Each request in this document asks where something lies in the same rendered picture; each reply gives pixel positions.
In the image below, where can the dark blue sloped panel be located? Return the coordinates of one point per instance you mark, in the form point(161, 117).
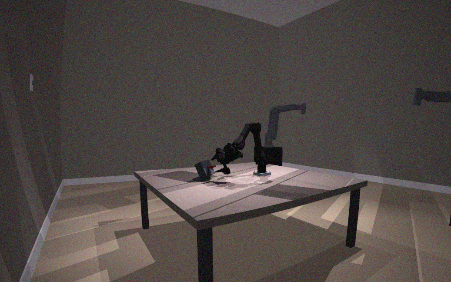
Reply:
point(203, 171)

